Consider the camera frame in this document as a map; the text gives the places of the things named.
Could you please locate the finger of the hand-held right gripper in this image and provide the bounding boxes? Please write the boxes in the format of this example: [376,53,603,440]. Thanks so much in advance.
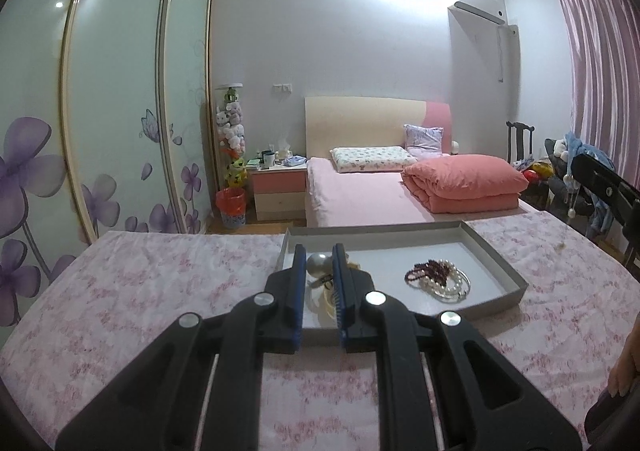
[622,226,640,277]
[570,153,640,233]

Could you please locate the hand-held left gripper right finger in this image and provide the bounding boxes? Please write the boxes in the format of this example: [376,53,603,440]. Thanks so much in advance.
[332,243,584,451]

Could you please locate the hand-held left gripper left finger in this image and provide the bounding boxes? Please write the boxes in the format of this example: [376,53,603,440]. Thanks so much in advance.
[55,243,308,451]

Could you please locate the cream bangle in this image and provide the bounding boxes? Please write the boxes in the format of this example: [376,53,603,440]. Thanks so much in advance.
[307,288,337,320]

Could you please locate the silver ball keychain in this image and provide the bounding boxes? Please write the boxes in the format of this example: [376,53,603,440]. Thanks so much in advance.
[306,253,335,288]

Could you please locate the grey shallow tray box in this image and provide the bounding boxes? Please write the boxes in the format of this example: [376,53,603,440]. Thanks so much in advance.
[277,221,530,333]

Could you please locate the dark red bead bracelet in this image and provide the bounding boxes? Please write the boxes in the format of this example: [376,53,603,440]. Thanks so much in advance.
[404,258,454,285]

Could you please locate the white pearl bracelet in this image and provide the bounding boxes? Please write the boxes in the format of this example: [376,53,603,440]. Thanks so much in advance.
[425,258,471,303]

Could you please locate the thin silver bangle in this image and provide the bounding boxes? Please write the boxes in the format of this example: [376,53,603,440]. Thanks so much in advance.
[422,265,472,303]

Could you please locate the person's right hand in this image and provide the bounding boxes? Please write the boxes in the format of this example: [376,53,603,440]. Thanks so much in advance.
[607,330,640,400]

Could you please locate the blue fleece garment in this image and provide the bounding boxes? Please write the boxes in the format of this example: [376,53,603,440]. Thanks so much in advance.
[561,131,620,243]

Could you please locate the colourful toys on chair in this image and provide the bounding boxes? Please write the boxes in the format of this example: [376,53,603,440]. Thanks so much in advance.
[520,160,557,183]

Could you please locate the dark wooden chair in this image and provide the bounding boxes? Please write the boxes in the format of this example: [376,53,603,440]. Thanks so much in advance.
[506,121,549,210]

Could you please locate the pink and cream nightstand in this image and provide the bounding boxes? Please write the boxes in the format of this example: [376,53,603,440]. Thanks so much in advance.
[249,164,309,222]

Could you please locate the bin with red bag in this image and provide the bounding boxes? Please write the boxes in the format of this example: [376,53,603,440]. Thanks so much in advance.
[216,187,247,231]

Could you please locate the pink curtain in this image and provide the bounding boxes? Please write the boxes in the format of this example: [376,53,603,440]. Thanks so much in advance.
[555,0,640,168]

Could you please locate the folded pink quilt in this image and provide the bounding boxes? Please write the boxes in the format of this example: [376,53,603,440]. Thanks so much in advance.
[401,154,527,215]

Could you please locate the white patterned pillow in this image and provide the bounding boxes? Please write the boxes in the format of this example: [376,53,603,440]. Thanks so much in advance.
[329,146,419,175]

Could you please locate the pink floral tablecloth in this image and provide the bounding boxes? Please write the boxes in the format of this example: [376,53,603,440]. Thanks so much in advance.
[0,208,640,451]

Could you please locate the bed with cream headboard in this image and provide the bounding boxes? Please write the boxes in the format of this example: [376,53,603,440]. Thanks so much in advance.
[304,96,537,228]

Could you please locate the purple floral pillow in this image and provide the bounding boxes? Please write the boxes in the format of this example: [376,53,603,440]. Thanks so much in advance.
[402,124,445,158]

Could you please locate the stack of plush toys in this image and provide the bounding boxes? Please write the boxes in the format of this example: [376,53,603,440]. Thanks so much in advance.
[215,84,249,190]

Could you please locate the white air conditioner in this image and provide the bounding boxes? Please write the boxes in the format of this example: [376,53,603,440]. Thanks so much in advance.
[447,0,506,25]

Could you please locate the flower-print sliding-door wardrobe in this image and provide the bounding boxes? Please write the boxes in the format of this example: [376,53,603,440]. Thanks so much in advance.
[0,0,216,338]

